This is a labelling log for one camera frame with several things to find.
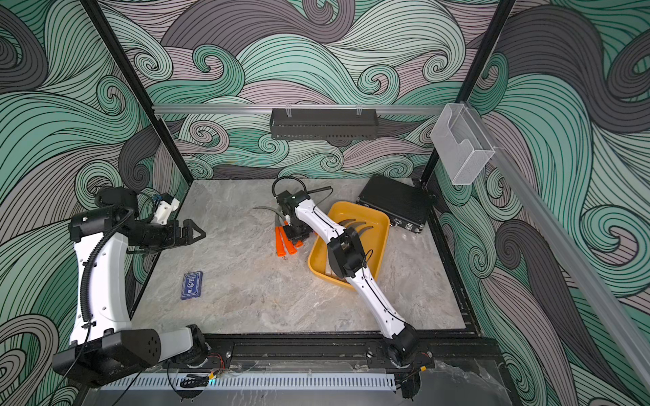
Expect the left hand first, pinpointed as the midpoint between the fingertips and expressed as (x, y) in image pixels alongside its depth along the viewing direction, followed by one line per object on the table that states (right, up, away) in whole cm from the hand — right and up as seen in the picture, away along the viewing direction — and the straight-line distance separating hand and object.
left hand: (188, 236), depth 69 cm
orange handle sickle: (+21, -7, +29) cm, 36 cm away
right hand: (+27, -7, +30) cm, 41 cm away
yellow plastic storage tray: (+59, -2, +34) cm, 68 cm away
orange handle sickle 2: (+25, -4, +21) cm, 33 cm away
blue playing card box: (-7, -20, +16) cm, 26 cm away
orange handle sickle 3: (+29, -7, +28) cm, 41 cm away
